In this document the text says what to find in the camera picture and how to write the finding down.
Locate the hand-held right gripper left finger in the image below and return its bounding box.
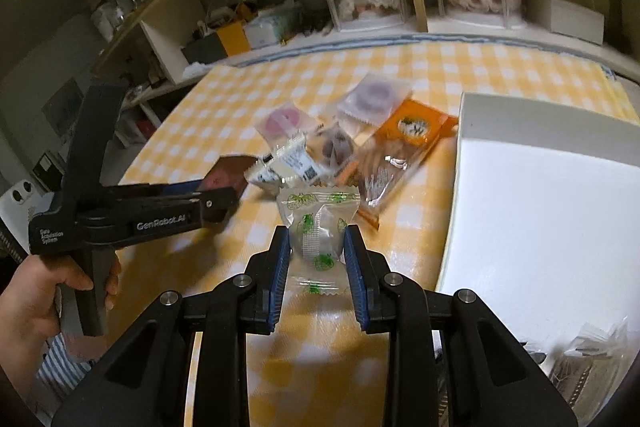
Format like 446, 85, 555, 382
50, 224, 293, 427

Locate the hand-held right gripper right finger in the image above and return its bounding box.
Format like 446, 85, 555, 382
342, 224, 581, 427

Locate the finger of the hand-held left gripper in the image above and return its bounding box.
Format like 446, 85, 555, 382
102, 179, 208, 204
199, 187, 242, 228

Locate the brown snack packet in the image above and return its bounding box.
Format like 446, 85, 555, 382
201, 153, 257, 224

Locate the clear green-printed snack packet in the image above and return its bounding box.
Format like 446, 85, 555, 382
276, 187, 362, 299

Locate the white black-printed snack packet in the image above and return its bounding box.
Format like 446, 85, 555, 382
244, 133, 327, 188

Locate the frosted packet with pink donut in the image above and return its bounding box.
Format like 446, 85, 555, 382
254, 103, 325, 142

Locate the clear packet with dark chocolate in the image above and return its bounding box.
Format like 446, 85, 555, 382
314, 121, 362, 170

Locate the orange snack packet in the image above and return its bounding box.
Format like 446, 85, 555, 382
336, 98, 460, 229

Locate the frosted packet with purple donut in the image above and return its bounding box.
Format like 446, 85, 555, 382
336, 73, 407, 126

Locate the white cardboard tray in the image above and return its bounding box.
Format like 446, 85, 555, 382
434, 91, 640, 413

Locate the clear wrapper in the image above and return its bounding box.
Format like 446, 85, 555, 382
547, 347, 628, 414

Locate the person's left forearm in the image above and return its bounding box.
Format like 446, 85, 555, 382
0, 292, 61, 400

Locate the person's left hand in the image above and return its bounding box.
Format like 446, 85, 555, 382
7, 252, 124, 347

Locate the red box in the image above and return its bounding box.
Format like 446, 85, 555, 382
131, 117, 158, 142

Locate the yellow checked tablecloth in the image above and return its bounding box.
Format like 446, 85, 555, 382
102, 41, 640, 427

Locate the dark green box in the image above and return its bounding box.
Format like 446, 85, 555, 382
180, 32, 224, 65

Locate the yellow box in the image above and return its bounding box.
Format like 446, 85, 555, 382
215, 19, 252, 58

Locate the tissue box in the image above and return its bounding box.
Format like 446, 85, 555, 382
244, 2, 303, 51

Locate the small white box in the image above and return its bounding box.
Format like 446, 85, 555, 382
542, 0, 607, 46

